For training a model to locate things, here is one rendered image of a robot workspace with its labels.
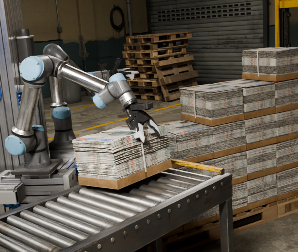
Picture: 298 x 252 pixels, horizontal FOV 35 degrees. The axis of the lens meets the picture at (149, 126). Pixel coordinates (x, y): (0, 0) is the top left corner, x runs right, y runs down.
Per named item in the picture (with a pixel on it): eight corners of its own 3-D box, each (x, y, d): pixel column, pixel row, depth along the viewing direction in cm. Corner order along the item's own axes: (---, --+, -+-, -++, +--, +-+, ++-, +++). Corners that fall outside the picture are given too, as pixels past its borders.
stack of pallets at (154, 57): (162, 90, 1099) (159, 33, 1071) (196, 91, 1040) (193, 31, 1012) (124, 99, 1000) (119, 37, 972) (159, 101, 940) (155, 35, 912)
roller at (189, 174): (148, 170, 264) (148, 162, 262) (218, 186, 232) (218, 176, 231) (142, 173, 260) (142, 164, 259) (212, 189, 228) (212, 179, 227)
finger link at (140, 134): (139, 147, 217) (136, 129, 222) (146, 141, 213) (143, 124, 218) (133, 146, 216) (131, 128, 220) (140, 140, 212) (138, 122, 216)
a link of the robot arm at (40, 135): (50, 145, 268) (47, 122, 265) (38, 152, 255) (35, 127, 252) (32, 145, 271) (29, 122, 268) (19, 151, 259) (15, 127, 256)
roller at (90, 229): (40, 213, 213) (39, 203, 212) (110, 240, 181) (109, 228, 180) (31, 217, 210) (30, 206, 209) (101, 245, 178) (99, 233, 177)
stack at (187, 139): (122, 243, 345) (112, 132, 327) (245, 204, 399) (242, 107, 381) (148, 264, 312) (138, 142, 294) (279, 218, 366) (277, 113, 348)
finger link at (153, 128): (157, 137, 227) (143, 124, 226) (164, 132, 223) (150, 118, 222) (155, 141, 225) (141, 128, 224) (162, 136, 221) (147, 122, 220)
